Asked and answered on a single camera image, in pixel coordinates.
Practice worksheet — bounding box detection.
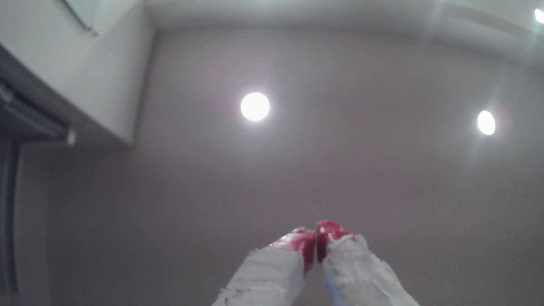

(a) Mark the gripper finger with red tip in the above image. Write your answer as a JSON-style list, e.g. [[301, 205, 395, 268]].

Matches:
[[316, 220, 420, 306], [212, 227, 317, 306]]

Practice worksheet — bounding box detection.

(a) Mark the grey curtain rail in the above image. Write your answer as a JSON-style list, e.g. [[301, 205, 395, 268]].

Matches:
[[0, 83, 77, 147]]

